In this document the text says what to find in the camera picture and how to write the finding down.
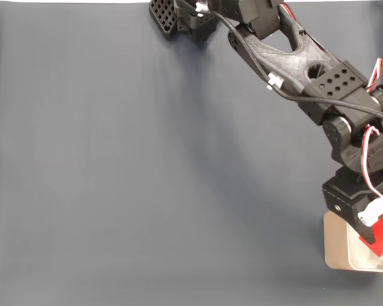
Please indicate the beige rounded box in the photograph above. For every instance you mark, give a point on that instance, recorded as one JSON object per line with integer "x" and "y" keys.
{"x": 335, "y": 242}

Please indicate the blue-grey table mat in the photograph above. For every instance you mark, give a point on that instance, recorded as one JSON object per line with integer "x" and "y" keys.
{"x": 115, "y": 159}

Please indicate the white crumpled tissue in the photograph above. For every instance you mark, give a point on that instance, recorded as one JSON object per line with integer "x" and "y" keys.
{"x": 362, "y": 259}

